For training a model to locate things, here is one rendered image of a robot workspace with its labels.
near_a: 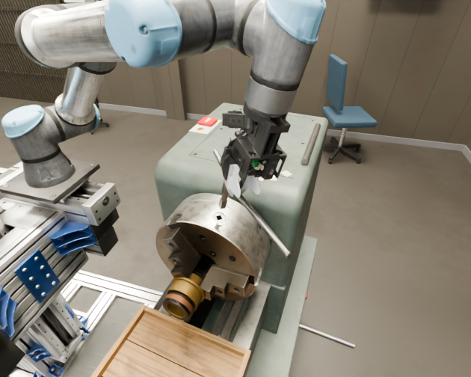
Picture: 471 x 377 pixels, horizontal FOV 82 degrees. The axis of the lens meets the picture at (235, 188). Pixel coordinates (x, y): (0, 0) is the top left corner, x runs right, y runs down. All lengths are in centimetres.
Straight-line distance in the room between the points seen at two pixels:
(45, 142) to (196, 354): 78
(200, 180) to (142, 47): 55
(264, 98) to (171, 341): 73
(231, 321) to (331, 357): 105
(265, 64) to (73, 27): 27
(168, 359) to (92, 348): 92
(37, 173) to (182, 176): 48
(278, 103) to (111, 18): 23
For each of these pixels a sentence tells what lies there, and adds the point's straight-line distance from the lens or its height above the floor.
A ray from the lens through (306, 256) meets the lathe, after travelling 154.
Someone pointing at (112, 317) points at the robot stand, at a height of 21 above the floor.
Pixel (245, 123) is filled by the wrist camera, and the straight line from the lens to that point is 48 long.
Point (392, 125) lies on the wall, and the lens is 409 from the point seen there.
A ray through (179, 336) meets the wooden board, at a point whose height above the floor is 88.
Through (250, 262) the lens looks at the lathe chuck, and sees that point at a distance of 70.
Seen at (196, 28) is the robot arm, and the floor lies 167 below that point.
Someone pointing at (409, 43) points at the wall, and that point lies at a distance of 382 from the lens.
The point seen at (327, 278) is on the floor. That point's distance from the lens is 217.
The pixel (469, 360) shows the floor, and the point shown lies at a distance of 225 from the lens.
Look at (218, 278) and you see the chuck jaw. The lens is 74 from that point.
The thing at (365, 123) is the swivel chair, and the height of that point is 49.
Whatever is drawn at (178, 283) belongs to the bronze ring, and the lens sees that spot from 72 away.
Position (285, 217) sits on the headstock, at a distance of 77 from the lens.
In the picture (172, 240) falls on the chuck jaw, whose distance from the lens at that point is 71.
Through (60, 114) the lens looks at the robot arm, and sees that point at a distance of 104.
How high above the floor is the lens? 171
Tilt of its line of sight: 38 degrees down
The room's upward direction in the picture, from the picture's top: straight up
